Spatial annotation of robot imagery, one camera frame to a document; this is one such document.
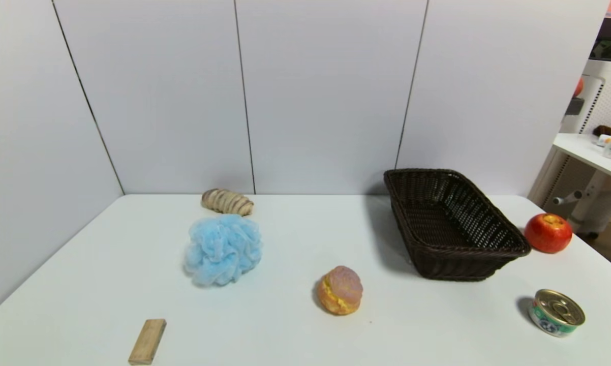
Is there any blue mesh bath loofah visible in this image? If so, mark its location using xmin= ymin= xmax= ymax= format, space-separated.
xmin=184 ymin=213 xmax=263 ymax=287

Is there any brown wicker basket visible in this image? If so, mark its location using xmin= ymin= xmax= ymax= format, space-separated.
xmin=384 ymin=168 xmax=532 ymax=282

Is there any striped bread roll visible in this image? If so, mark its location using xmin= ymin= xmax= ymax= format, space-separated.
xmin=201 ymin=189 xmax=255 ymax=217

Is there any cream puff pastry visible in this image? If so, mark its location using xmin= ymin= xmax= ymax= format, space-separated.
xmin=317 ymin=265 xmax=364 ymax=316

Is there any wooden block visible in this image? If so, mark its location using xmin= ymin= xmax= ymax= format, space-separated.
xmin=128 ymin=319 xmax=167 ymax=365

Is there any red apple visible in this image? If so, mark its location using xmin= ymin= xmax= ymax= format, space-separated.
xmin=524 ymin=213 xmax=573 ymax=254

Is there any green labelled tin can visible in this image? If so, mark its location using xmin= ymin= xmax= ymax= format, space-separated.
xmin=529 ymin=289 xmax=586 ymax=338

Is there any white side table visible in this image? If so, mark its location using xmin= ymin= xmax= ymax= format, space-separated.
xmin=553 ymin=133 xmax=611 ymax=238

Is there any white pegboard rack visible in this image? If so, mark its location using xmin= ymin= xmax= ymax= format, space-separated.
xmin=528 ymin=59 xmax=611 ymax=207

